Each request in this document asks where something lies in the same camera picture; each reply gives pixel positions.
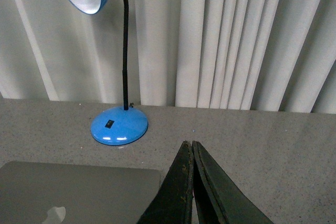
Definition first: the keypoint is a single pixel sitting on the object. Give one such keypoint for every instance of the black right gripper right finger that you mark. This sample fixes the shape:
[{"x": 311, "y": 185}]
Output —
[{"x": 218, "y": 199}]

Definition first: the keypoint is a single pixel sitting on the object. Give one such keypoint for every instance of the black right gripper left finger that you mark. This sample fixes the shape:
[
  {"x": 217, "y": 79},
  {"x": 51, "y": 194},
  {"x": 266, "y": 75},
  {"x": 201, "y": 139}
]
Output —
[{"x": 173, "y": 202}]

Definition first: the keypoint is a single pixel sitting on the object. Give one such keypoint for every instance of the grey laptop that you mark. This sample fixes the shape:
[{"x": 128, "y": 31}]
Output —
[{"x": 63, "y": 193}]

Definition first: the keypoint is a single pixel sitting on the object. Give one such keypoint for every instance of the white curtain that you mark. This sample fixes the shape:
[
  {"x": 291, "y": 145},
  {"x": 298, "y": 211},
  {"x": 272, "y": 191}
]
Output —
[{"x": 268, "y": 55}]

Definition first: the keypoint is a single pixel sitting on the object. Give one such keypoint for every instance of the blue desk lamp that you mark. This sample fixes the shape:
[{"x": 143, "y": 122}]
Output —
[{"x": 124, "y": 124}]

